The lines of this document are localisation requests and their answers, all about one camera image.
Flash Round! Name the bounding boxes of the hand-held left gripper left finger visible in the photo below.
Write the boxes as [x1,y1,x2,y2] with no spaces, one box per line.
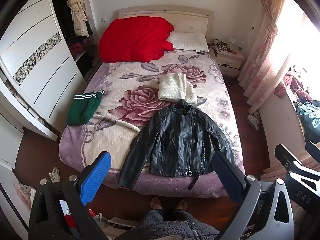
[28,151,112,240]

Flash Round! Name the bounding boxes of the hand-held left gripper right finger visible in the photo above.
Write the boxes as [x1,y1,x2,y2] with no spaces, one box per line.
[212,151,295,240]

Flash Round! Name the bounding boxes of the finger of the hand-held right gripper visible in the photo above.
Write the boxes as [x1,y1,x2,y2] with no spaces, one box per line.
[274,144,320,213]
[305,141,320,156]

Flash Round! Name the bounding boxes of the black leather jacket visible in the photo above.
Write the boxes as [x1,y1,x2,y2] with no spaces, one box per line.
[117,99,237,190]

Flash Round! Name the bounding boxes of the maroon clothes pile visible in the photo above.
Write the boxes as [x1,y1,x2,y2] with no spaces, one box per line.
[274,66,314,104]

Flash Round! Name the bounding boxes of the dark hanging clothes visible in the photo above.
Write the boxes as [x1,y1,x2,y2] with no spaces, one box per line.
[52,0,75,43]

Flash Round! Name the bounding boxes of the teal cloth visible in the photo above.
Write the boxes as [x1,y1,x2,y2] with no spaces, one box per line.
[296,100,320,138]

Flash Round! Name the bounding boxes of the white shoe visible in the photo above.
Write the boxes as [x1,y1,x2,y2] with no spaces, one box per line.
[48,167,61,183]

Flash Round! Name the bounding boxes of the white slippers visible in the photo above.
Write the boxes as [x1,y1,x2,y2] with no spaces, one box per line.
[246,112,261,132]

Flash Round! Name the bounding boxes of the person's right foot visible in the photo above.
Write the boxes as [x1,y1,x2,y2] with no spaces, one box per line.
[175,197,188,212]

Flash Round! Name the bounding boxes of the person's foot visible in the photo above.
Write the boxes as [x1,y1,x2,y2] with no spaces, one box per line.
[175,197,188,212]
[150,196,164,211]

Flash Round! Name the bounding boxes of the cream fluffy strip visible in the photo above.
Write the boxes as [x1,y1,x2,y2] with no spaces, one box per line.
[93,114,142,132]

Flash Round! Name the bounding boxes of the person's left foot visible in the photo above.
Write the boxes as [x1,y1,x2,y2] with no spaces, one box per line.
[150,196,164,211]

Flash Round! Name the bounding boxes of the green garment with white stripes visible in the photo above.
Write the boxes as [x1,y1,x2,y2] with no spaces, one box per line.
[66,90,105,126]

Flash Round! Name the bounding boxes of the pink cloth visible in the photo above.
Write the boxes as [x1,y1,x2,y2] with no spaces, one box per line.
[14,182,37,207]

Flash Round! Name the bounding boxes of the person's grey fleece clothing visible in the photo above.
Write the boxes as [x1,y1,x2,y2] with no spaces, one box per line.
[116,209,222,240]

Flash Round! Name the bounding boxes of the floral plush blanket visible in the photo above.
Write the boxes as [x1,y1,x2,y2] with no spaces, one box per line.
[59,49,245,198]

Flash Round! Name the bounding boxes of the white knit sweater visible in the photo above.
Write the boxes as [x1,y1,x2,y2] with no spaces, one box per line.
[157,72,198,104]

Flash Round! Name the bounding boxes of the white nightstand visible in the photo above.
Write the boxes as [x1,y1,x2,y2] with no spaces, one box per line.
[215,48,245,78]

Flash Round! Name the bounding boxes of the pink floral curtain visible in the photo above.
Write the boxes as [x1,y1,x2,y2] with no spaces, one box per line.
[237,0,293,113]

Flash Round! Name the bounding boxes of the white sliding wardrobe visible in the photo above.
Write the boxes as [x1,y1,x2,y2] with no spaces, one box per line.
[0,0,100,142]

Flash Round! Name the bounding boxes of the red folded clothing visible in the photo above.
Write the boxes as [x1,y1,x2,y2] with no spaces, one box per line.
[70,42,85,53]

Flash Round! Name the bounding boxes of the white pillow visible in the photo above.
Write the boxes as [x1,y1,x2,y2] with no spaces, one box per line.
[168,32,209,53]

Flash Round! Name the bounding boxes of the red duvet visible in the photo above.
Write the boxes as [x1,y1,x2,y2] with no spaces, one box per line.
[98,16,175,63]

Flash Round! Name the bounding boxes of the beige hanging coat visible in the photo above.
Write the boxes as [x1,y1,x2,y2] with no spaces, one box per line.
[66,0,88,38]

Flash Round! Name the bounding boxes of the beige bed headboard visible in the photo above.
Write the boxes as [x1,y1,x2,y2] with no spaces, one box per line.
[118,5,215,43]

